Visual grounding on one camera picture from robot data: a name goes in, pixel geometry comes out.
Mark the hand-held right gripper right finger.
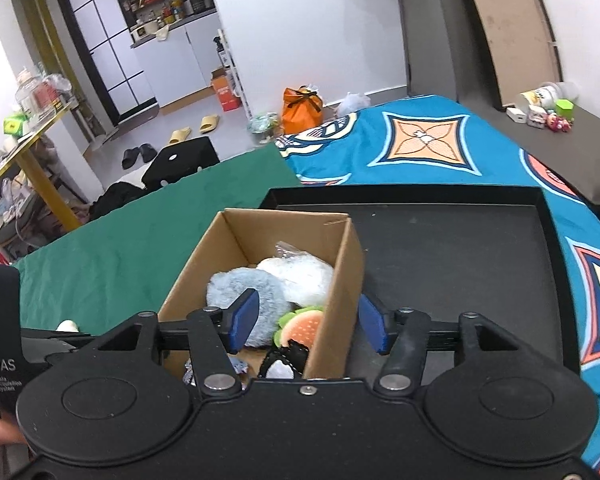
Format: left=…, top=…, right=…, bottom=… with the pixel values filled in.
left=358, top=293, right=537, bottom=395

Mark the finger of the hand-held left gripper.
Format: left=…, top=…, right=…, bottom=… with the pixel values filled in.
left=21, top=327, right=94, bottom=346

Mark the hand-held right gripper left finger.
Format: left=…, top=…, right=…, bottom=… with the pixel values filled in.
left=87, top=288, right=260, bottom=395

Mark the light blue fluffy plush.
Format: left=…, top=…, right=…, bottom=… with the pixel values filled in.
left=206, top=267, right=292, bottom=349

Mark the blue patterned soft toy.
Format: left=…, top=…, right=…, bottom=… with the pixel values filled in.
left=183, top=357, right=252, bottom=389

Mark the brown cardboard box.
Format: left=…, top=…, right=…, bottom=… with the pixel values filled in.
left=157, top=208, right=366, bottom=382

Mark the black and white plush toy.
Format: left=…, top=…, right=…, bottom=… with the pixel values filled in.
left=257, top=339, right=309, bottom=380

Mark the watermelon slice plush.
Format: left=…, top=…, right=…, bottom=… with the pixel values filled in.
left=274, top=306, right=327, bottom=351

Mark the white fluffy plush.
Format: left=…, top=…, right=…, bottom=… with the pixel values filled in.
left=256, top=254, right=335, bottom=309

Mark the large black tray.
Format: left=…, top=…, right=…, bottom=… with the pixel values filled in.
left=257, top=184, right=582, bottom=387

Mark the green blanket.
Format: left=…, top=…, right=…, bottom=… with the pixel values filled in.
left=10, top=147, right=304, bottom=342

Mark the chair with piled stuff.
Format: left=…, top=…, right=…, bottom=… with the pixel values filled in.
left=0, top=159, right=47, bottom=252

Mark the yellow table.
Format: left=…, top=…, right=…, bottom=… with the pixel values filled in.
left=0, top=102, right=84, bottom=234

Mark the black clothes pile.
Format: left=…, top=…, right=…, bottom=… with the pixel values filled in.
left=87, top=179, right=149, bottom=222

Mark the black dice stool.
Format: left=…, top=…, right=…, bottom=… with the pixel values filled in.
left=140, top=135, right=221, bottom=192

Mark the blue patterned blanket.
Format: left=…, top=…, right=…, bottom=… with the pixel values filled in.
left=274, top=93, right=600, bottom=480

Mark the floral plastic bag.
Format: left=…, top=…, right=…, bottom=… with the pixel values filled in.
left=248, top=111, right=284, bottom=137

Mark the orange bag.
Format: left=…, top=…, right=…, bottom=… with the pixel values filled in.
left=280, top=85, right=325, bottom=135

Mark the clear plastic bag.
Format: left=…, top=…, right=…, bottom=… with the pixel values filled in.
left=335, top=91, right=372, bottom=116

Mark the orange cardboard box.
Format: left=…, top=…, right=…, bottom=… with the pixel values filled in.
left=209, top=67, right=242, bottom=113

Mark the glass jar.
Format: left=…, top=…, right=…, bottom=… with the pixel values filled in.
left=14, top=69, right=44, bottom=117

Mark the white narrow rack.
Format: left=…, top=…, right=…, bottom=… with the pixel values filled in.
left=212, top=27, right=254, bottom=122

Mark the white kitchen cabinet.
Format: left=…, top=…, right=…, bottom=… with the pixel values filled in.
left=129, top=7, right=232, bottom=109

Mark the grey mattress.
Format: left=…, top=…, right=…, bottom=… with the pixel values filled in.
left=455, top=101, right=600, bottom=227

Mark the red and white small toy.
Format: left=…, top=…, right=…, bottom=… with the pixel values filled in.
left=544, top=112, right=574, bottom=134

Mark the large plastic cup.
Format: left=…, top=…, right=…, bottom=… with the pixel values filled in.
left=517, top=81, right=580, bottom=111

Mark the black framed sliding door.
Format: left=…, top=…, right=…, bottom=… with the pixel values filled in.
left=53, top=0, right=161, bottom=129

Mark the grey leaning board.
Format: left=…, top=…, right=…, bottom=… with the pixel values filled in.
left=394, top=0, right=462, bottom=104

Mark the white countertop appliance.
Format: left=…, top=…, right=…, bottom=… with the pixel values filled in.
left=129, top=22, right=156, bottom=44

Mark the brown framed board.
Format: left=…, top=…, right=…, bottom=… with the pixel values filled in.
left=450, top=0, right=564, bottom=112

